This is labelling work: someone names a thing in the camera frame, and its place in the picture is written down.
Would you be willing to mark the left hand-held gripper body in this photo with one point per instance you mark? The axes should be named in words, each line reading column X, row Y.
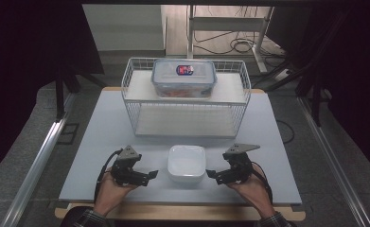
column 127, row 171

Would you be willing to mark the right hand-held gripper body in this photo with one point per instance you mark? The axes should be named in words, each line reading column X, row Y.
column 237, row 170

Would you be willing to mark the clear food container blue lid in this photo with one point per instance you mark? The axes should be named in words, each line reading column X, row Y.
column 183, row 78

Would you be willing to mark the person's left hand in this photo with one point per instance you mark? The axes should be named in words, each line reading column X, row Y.
column 113, row 195

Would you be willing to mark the person's right hand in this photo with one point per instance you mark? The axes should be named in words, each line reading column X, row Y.
column 255, row 192

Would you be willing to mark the white power strip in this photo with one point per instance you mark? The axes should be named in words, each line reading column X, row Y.
column 281, row 75

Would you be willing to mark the black metal stand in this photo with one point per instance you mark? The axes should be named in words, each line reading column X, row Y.
column 59, row 94
column 315, row 94

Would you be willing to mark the white cabinet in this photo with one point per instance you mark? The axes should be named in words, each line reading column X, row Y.
column 122, row 26

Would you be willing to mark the black square floor frame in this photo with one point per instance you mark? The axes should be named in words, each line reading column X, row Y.
column 68, row 133

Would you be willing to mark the aluminium floor rail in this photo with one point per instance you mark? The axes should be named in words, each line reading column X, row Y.
column 37, row 164
column 334, row 164

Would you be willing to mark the white metal desk frame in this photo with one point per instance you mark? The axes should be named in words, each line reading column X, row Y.
column 226, row 23

